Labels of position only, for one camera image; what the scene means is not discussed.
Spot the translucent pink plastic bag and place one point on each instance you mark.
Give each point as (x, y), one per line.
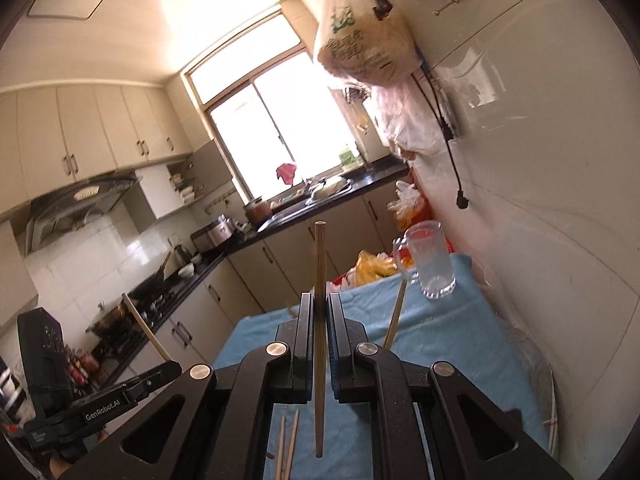
(410, 120)

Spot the kitchen window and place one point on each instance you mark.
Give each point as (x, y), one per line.
(280, 110)

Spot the green packet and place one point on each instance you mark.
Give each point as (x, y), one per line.
(351, 156)

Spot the blue table cloth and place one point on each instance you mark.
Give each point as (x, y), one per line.
(450, 335)

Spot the electric kettle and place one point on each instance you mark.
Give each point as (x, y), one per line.
(182, 255)

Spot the open cabinet with dishes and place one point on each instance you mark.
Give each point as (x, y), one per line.
(182, 185)

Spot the steel range hood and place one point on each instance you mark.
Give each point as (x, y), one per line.
(75, 210)

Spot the black frying pan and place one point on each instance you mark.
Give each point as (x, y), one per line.
(150, 285)

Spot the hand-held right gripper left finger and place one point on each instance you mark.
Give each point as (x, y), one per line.
(307, 340)

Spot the row of sauce bottles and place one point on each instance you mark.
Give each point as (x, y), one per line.
(82, 365)

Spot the beige kitchen cabinets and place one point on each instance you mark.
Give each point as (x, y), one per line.
(295, 260)
(90, 125)

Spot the tan printed plastic bag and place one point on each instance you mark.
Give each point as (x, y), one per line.
(370, 45)

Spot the beige upper kitchen cabinets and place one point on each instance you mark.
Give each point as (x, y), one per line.
(90, 125)

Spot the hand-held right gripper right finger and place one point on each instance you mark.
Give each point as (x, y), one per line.
(336, 340)

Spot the brown cooking pot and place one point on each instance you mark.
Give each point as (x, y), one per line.
(257, 212)

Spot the yellow plastic bag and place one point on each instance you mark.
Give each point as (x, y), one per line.
(372, 265)

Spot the gas stove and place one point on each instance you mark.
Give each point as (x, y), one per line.
(160, 300)

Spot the beige lower kitchen cabinets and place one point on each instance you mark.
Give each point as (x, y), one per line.
(295, 260)

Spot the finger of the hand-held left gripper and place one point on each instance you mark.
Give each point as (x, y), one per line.
(155, 377)

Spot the white bowl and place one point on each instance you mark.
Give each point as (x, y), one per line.
(186, 271)

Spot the black kitchen countertop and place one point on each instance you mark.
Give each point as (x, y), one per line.
(370, 175)

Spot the lidded steel wok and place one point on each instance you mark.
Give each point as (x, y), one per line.
(110, 320)

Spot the long wooden chopstick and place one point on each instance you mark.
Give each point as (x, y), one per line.
(320, 260)
(145, 327)
(395, 315)

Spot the steel kitchen sink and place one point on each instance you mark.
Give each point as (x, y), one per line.
(327, 190)

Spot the clear glass mug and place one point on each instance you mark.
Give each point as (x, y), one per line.
(430, 265)

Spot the pink cloth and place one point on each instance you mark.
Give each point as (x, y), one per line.
(286, 174)

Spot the silver rice cooker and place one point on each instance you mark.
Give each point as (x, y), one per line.
(212, 235)

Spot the orange white plastic bag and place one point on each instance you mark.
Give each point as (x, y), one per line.
(407, 205)

